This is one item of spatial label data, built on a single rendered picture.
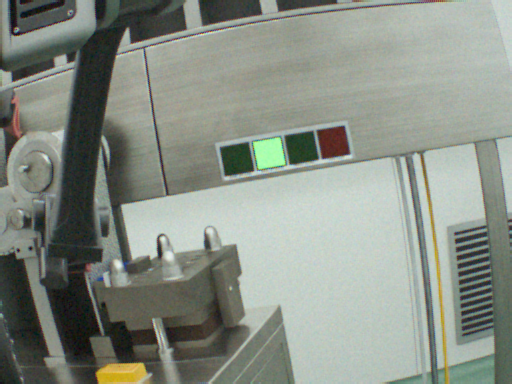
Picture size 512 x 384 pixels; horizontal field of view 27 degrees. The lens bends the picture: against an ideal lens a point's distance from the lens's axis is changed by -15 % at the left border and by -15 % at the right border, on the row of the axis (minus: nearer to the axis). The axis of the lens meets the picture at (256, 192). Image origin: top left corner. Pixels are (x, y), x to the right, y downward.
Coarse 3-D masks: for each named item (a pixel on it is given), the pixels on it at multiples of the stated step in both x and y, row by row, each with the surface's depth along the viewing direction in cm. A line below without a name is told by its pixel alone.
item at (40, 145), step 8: (32, 144) 200; (40, 144) 200; (48, 144) 200; (24, 152) 201; (48, 152) 200; (56, 152) 200; (16, 160) 201; (56, 160) 200; (16, 168) 202; (56, 168) 200; (16, 176) 202; (56, 176) 200; (16, 184) 202; (56, 184) 200; (24, 192) 202; (48, 192) 201
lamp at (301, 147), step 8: (288, 136) 225; (296, 136) 225; (304, 136) 225; (312, 136) 225; (288, 144) 226; (296, 144) 225; (304, 144) 225; (312, 144) 225; (288, 152) 226; (296, 152) 225; (304, 152) 225; (312, 152) 225; (296, 160) 226; (304, 160) 225
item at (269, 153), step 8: (256, 144) 227; (264, 144) 226; (272, 144) 226; (280, 144) 226; (256, 152) 227; (264, 152) 227; (272, 152) 226; (280, 152) 226; (264, 160) 227; (272, 160) 226; (280, 160) 226; (264, 168) 227
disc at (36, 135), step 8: (24, 136) 201; (32, 136) 201; (40, 136) 200; (48, 136) 200; (16, 144) 202; (24, 144) 201; (56, 144) 200; (16, 152) 202; (8, 160) 202; (8, 168) 202; (8, 176) 203; (16, 192) 203; (40, 192) 202
